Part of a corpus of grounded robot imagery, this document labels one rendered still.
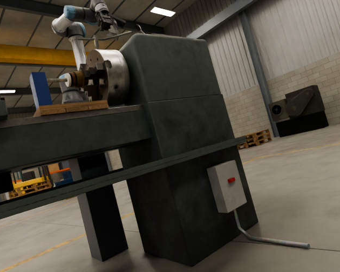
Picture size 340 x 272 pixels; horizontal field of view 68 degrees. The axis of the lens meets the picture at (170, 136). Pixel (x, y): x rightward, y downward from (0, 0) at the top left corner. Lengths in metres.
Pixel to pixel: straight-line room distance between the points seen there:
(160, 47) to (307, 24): 10.27
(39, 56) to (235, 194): 12.12
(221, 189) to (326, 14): 10.35
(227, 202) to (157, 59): 0.88
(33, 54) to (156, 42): 11.65
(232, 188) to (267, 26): 10.91
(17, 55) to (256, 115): 10.60
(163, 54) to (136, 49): 0.17
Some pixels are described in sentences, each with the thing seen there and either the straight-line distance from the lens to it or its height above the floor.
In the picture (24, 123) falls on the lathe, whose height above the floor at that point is 0.84.
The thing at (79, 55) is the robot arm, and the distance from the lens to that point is 2.12.
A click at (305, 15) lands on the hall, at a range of 11.67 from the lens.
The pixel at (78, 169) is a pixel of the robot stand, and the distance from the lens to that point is 1.83.
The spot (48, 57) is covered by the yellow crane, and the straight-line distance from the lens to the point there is 13.16.
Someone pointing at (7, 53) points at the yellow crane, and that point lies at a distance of 12.73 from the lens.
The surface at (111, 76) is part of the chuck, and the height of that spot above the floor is 1.03.
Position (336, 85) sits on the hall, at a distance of 11.00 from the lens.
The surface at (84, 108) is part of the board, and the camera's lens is 1.21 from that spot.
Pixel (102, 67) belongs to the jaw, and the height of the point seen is 1.09.
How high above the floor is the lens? 0.59
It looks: 3 degrees up
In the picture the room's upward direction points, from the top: 15 degrees counter-clockwise
